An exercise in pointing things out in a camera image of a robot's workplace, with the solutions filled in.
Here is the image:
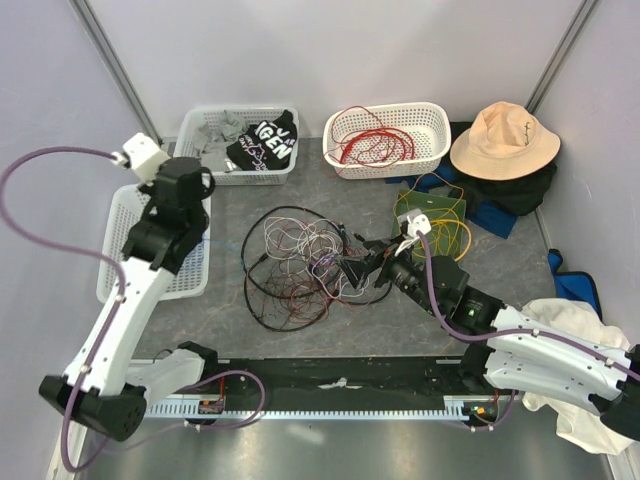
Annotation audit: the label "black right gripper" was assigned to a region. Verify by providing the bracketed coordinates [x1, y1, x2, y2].
[334, 233, 440, 316]

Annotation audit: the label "yellow ethernet cable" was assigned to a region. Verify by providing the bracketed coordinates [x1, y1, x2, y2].
[427, 218, 474, 264]

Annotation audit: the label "red wire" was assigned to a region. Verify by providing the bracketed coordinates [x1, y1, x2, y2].
[324, 104, 416, 169]

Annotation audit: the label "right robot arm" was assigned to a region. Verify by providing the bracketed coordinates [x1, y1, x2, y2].
[339, 236, 639, 440]

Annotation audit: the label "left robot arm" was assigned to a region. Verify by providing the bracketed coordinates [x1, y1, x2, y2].
[39, 157, 220, 441]

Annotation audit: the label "green rectangular tray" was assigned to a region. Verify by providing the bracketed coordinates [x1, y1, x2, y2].
[391, 189, 471, 261]

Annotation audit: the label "white oval perforated basket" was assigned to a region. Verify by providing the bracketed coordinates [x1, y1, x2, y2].
[323, 102, 452, 180]

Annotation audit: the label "black printed t-shirt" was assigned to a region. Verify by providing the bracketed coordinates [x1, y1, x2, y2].
[227, 110, 298, 172]

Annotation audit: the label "black garment under hat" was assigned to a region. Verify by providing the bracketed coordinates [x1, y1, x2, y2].
[447, 121, 559, 216]

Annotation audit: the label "beige bucket hat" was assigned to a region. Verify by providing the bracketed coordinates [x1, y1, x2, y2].
[449, 101, 561, 181]

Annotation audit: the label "grey cloth in basket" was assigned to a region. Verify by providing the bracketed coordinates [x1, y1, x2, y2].
[192, 111, 249, 173]

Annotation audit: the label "white rectangular basket left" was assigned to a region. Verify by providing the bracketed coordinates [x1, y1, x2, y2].
[96, 184, 211, 303]

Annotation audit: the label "white cloth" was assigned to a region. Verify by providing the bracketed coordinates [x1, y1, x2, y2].
[521, 298, 633, 455]

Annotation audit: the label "white wire in pile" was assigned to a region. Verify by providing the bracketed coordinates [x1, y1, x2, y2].
[262, 214, 369, 301]

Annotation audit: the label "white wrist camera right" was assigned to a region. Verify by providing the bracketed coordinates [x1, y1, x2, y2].
[394, 208, 431, 256]

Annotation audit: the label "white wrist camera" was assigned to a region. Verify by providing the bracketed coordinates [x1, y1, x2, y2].
[394, 208, 431, 256]
[111, 132, 170, 184]

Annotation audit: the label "brown wire in pile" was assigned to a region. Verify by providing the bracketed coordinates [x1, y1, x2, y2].
[249, 224, 371, 324]

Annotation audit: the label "red cable in basket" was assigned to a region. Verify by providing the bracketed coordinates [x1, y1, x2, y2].
[339, 126, 416, 166]

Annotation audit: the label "thick black cable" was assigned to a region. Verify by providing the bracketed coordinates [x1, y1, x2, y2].
[241, 205, 395, 334]

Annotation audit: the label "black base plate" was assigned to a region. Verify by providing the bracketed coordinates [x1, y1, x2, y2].
[162, 355, 519, 414]

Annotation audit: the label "slotted cable duct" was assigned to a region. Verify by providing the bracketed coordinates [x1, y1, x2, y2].
[145, 395, 491, 421]

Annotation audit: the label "blue cloth at wall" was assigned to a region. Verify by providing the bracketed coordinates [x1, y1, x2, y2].
[547, 248, 603, 320]

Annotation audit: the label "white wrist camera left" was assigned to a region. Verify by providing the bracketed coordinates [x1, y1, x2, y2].
[111, 132, 170, 184]

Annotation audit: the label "aluminium corner post right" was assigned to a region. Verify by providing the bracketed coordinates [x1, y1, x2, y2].
[525, 0, 601, 115]

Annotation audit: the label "aluminium corner post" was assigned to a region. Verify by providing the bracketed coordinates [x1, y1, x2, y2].
[525, 0, 601, 115]
[69, 0, 162, 142]

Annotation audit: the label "aluminium corner post left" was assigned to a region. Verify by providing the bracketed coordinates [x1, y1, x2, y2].
[69, 0, 162, 142]

